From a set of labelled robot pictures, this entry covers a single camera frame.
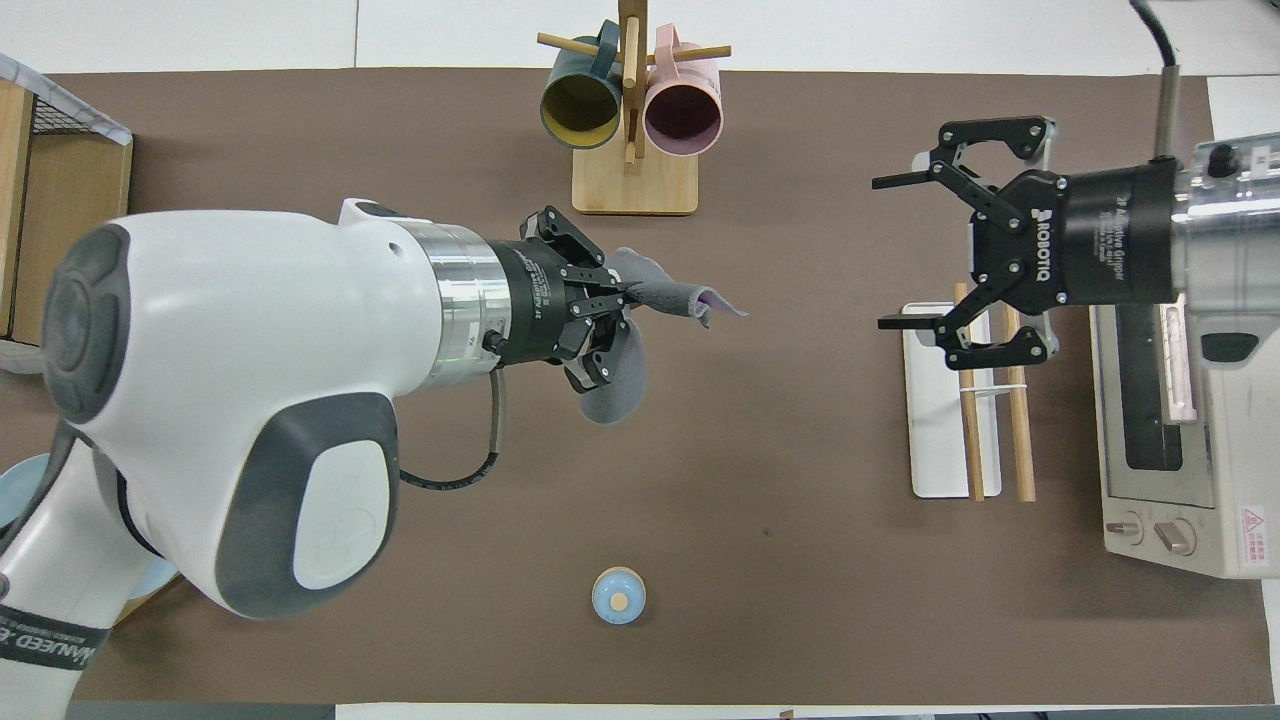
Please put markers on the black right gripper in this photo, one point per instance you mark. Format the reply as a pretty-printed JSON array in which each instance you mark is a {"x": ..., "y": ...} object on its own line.
[{"x": 1090, "y": 235}]

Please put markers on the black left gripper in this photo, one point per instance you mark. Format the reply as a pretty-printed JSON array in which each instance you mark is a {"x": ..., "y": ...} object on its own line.
[{"x": 535, "y": 300}]

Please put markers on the purple and grey towel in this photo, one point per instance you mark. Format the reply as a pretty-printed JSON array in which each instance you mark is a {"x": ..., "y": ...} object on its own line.
[{"x": 665, "y": 292}]

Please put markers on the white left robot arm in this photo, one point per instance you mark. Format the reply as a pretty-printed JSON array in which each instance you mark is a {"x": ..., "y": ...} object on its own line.
[{"x": 250, "y": 330}]

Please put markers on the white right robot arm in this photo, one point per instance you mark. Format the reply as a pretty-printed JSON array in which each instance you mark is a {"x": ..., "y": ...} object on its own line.
[{"x": 1230, "y": 220}]

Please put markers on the white towel rack wooden bars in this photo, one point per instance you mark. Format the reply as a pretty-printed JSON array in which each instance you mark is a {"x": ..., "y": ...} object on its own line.
[{"x": 935, "y": 450}]

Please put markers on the wooden mug tree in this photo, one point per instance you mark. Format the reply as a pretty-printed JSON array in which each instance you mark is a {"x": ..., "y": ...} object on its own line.
[{"x": 635, "y": 185}]

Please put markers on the dark teal mug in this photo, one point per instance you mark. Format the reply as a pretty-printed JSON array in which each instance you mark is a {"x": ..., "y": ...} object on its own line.
[{"x": 580, "y": 105}]

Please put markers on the pink mug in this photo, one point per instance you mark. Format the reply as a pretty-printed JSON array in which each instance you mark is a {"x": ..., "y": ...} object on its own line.
[{"x": 683, "y": 115}]

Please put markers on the brown table mat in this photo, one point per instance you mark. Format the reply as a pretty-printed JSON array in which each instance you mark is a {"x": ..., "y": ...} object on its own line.
[{"x": 780, "y": 480}]

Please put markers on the beige toaster oven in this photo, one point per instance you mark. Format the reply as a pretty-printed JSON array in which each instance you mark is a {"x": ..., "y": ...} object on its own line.
[{"x": 1200, "y": 530}]

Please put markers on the cardboard box with basket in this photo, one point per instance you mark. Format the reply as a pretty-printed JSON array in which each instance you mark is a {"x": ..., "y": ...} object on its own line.
[{"x": 80, "y": 180}]

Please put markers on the light blue plate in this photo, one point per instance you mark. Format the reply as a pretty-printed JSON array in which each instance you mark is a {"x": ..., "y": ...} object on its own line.
[{"x": 15, "y": 495}]

